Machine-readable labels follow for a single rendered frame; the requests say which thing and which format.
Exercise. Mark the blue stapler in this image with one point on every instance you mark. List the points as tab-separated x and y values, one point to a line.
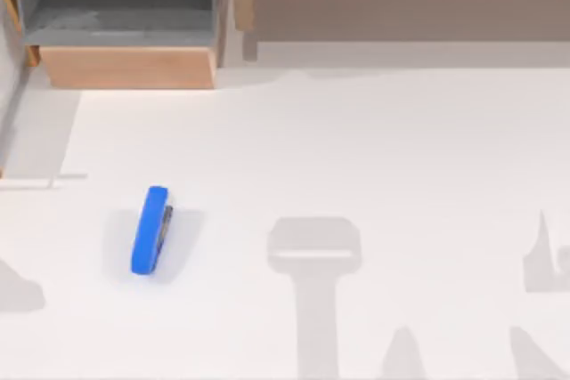
146	237

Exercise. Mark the wooden cupboard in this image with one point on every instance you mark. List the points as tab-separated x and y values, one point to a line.
401	2

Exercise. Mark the grey pulled-out drawer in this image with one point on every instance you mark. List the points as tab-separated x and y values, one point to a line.
120	6

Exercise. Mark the pale wooden drawer front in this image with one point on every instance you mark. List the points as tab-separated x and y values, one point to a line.
127	66

